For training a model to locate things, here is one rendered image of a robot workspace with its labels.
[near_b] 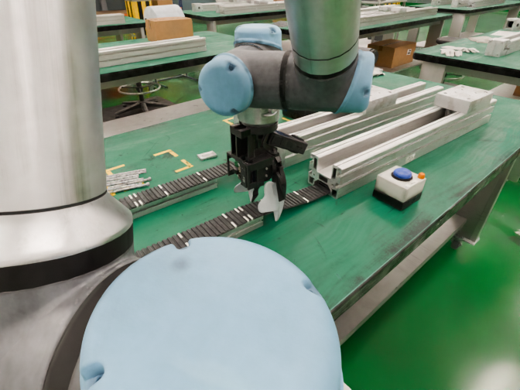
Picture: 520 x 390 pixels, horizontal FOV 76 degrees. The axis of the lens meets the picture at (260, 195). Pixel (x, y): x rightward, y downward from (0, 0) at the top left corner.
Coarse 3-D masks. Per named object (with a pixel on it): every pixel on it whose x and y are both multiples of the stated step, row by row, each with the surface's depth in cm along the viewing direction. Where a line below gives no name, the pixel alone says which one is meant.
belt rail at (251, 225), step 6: (252, 222) 69; (258, 222) 71; (234, 228) 66; (240, 228) 67; (246, 228) 69; (252, 228) 70; (222, 234) 65; (228, 234) 66; (234, 234) 67; (240, 234) 68
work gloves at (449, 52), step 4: (448, 48) 231; (452, 48) 230; (456, 48) 228; (460, 48) 228; (464, 48) 223; (472, 48) 224; (444, 52) 219; (448, 52) 214; (452, 52) 212; (456, 52) 212; (460, 52) 213; (468, 52) 222; (472, 52) 221
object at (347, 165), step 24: (408, 120) 99; (432, 120) 108; (456, 120) 102; (480, 120) 114; (336, 144) 85; (360, 144) 88; (384, 144) 85; (408, 144) 91; (432, 144) 99; (312, 168) 83; (336, 168) 76; (360, 168) 80; (384, 168) 87; (336, 192) 81
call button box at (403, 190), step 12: (396, 168) 80; (384, 180) 77; (396, 180) 75; (408, 180) 75; (420, 180) 76; (384, 192) 78; (396, 192) 75; (408, 192) 73; (420, 192) 78; (396, 204) 76; (408, 204) 77
